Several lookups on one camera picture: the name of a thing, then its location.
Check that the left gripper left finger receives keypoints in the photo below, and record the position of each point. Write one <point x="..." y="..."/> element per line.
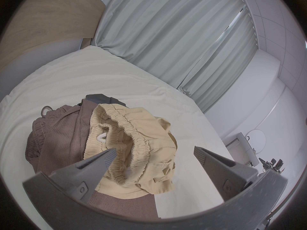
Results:
<point x="81" y="176"/>

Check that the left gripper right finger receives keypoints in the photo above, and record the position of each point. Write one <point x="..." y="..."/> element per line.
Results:
<point x="225" y="174"/>

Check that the beige shorts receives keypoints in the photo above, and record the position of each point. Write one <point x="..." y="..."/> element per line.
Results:
<point x="144" y="138"/>

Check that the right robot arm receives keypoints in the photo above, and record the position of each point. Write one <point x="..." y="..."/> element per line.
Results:
<point x="272" y="164"/>

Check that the bed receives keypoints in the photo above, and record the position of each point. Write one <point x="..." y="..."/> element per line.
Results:
<point x="120" y="75"/>

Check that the brown garment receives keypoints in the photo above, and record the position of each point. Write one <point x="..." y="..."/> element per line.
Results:
<point x="62" y="133"/>

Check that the round mirror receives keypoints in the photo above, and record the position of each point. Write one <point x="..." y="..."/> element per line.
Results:
<point x="260" y="140"/>

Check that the dark grey garment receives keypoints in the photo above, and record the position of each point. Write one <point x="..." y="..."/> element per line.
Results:
<point x="100" y="98"/>

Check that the pale green curtain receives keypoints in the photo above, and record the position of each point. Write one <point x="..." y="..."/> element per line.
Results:
<point x="156" y="27"/>
<point x="223" y="68"/>

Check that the window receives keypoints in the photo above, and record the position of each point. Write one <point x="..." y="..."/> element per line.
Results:
<point x="236" y="18"/>

